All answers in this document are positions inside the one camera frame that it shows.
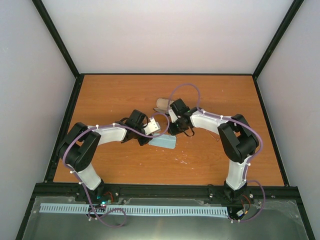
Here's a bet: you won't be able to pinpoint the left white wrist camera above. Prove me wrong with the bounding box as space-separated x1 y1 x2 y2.
143 117 161 136

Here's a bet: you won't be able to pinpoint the left black frame post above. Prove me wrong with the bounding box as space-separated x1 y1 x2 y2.
31 0 81 77

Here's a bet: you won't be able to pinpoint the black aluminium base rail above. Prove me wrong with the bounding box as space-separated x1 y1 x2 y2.
32 182 300 204

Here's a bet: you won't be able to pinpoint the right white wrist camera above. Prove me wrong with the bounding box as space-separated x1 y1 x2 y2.
168 108 178 123

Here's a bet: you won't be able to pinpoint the light blue slotted cable duct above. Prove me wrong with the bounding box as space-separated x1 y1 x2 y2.
38 203 229 218

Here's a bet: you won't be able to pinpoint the light blue cleaning cloth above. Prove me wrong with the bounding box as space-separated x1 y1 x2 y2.
148 134 177 150

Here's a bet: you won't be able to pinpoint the thin red frame glasses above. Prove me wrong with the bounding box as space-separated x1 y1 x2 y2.
206 130 220 142

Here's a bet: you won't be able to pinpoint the right black frame post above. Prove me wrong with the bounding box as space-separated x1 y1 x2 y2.
252 0 305 77

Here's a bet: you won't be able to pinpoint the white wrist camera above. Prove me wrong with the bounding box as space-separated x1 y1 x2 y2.
143 117 161 136
168 108 178 123

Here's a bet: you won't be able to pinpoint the brown striped glasses case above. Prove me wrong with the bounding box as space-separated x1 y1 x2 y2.
153 98 174 114

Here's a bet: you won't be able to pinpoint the black frame post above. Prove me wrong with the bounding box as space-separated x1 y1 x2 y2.
252 0 305 77
31 0 81 77

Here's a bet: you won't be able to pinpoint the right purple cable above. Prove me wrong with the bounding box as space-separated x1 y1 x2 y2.
168 83 266 224

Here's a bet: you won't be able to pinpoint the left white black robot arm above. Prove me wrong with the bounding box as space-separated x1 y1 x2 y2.
57 109 152 202

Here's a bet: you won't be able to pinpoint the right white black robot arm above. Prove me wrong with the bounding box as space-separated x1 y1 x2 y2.
167 98 259 203

